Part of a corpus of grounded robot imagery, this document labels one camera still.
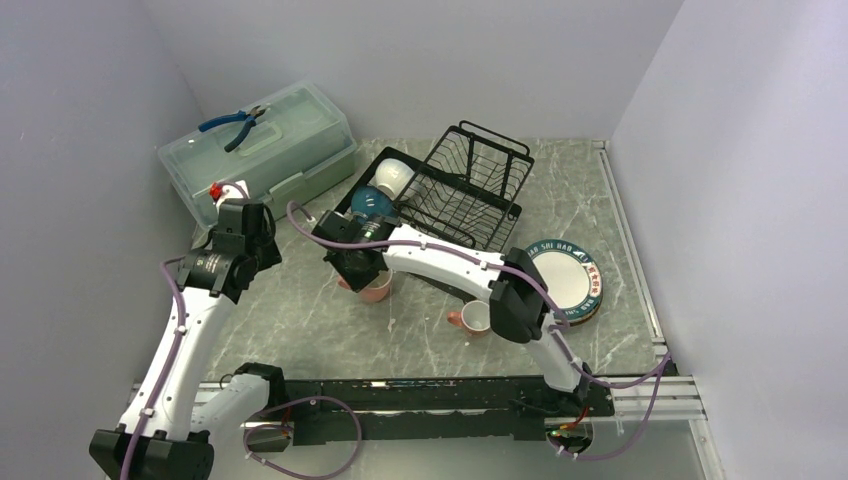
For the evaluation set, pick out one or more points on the green rimmed white plate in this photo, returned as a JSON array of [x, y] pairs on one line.
[[568, 270]]

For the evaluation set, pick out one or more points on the large pink mug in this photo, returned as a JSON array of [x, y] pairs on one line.
[[378, 289]]

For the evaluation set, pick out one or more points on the white ceramic bowl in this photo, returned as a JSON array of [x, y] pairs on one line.
[[392, 177]]

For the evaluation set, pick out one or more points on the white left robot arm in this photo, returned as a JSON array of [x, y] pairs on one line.
[[163, 434]]

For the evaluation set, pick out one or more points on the black wire dish rack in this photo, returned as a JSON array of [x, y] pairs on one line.
[[464, 191]]

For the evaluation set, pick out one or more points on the dark blue tan bowl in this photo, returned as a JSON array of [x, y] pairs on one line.
[[368, 201]]

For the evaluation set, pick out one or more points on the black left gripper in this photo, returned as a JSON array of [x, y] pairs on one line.
[[270, 254]]

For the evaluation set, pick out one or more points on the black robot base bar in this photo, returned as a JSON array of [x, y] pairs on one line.
[[523, 408]]

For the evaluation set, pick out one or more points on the small pink mug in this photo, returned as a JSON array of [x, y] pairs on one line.
[[473, 318]]

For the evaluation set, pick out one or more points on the clear plastic storage box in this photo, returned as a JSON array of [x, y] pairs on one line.
[[300, 130]]

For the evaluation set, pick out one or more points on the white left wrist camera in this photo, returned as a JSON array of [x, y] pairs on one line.
[[227, 190]]

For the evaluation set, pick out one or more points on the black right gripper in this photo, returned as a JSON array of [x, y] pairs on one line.
[[359, 282]]

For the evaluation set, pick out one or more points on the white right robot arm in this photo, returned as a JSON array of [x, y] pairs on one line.
[[520, 306]]

